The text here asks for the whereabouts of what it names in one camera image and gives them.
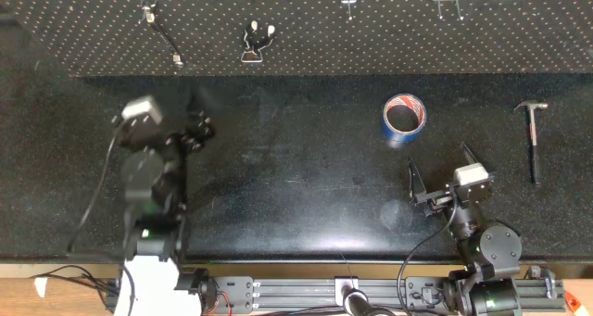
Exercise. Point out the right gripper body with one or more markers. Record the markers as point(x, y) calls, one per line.
point(477, 193)

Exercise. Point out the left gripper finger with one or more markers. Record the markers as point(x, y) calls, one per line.
point(202, 127)
point(191, 142)

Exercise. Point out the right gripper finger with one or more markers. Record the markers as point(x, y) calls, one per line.
point(416, 181)
point(471, 156)

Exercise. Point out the roll of blue tape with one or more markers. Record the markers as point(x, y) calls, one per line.
point(394, 136)

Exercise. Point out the hammer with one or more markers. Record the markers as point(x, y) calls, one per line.
point(533, 130)

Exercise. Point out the wrench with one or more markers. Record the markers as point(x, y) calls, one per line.
point(163, 37)

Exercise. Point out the black and white pliers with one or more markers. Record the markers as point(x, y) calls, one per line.
point(254, 40)

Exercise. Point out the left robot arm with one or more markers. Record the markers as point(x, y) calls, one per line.
point(148, 186)

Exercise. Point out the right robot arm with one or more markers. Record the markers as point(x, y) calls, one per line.
point(498, 251)

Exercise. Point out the black pegboard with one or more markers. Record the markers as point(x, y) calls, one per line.
point(398, 38)

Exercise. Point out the orange plastic piece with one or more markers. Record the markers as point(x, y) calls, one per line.
point(573, 303)

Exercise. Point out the white paper tag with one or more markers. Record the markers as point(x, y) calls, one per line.
point(41, 286)

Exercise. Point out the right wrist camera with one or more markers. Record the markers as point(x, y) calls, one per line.
point(470, 174)

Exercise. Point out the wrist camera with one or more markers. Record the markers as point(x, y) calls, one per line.
point(141, 109)
point(470, 174)

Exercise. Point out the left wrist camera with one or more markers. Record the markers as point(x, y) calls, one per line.
point(141, 109)

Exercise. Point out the mounting rail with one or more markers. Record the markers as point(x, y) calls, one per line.
point(301, 295)

